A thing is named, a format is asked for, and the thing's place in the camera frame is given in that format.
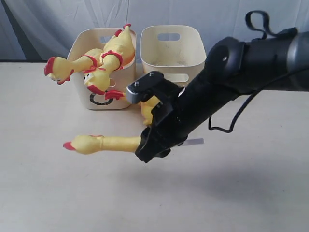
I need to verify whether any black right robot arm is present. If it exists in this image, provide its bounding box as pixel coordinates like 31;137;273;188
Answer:
133;28;309;162

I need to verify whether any yellow rubber chicken top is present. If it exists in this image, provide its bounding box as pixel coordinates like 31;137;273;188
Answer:
44;48;103;85

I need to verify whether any broken chicken body piece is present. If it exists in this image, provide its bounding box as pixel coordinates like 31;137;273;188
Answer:
104;89;162;126

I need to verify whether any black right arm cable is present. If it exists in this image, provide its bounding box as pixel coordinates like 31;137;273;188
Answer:
207;11;309;133

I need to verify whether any yellow rubber chicken front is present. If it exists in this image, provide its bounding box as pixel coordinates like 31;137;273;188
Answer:
84;23;135;95

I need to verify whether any cream bin marked X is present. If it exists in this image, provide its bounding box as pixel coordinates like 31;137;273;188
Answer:
140;25;206;87

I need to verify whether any broken chicken head piece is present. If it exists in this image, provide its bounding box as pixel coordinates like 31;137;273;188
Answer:
63;135;141;155

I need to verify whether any yellow rubber chicken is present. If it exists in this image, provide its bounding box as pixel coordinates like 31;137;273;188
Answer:
84;23;135;95
44;48;103;85

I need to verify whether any cream bin marked O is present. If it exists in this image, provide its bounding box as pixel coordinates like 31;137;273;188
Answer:
67;28;136;110

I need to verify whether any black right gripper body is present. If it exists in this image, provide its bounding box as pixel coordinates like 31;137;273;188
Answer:
135;79;210;163

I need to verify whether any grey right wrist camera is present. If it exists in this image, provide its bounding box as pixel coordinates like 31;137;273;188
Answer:
126;71;164;104

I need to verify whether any blue backdrop curtain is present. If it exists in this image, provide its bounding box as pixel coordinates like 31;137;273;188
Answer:
0;0;309;61

